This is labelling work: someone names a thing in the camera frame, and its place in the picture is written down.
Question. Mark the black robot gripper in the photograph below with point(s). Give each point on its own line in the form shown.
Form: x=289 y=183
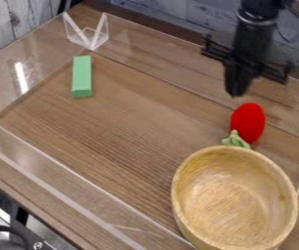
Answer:
x=248 y=53

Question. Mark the red knitted strawberry toy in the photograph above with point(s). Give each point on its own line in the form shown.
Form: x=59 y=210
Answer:
x=246 y=126

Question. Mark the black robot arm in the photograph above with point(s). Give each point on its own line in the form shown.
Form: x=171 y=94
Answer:
x=264 y=8

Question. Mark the clear acrylic tray walls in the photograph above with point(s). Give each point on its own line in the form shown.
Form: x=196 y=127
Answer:
x=87 y=162

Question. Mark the green rectangular block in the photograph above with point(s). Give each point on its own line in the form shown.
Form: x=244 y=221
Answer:
x=81 y=85

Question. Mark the round wooden bowl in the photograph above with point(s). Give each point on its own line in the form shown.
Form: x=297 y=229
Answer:
x=233 y=200

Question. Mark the clear acrylic corner bracket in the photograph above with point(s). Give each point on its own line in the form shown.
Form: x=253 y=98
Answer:
x=90 y=38

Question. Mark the black table leg frame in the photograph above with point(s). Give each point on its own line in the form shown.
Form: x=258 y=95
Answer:
x=15 y=236

